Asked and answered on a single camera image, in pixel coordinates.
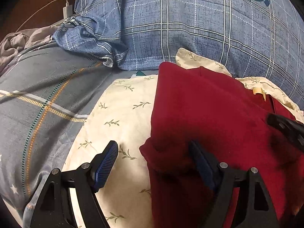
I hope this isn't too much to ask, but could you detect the blue plaid pillow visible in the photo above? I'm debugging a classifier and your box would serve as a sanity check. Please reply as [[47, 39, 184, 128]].
[[53, 0, 303, 108]]

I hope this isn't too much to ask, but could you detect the grey plaid blanket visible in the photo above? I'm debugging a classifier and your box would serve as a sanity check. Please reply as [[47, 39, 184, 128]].
[[0, 40, 115, 228]]

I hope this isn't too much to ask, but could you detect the cream leaf print pillow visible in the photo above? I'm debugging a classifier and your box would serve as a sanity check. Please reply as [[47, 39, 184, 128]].
[[62, 47, 304, 228]]

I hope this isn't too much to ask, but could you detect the grey crumpled cloth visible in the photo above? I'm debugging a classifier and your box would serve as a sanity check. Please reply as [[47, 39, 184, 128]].
[[1, 25, 59, 75]]

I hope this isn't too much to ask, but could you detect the white charger with cable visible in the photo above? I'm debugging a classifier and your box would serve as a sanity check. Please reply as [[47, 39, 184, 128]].
[[15, 0, 73, 32]]

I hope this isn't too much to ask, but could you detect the red fleece garment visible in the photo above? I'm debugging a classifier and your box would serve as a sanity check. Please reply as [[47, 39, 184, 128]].
[[140, 62, 303, 227]]

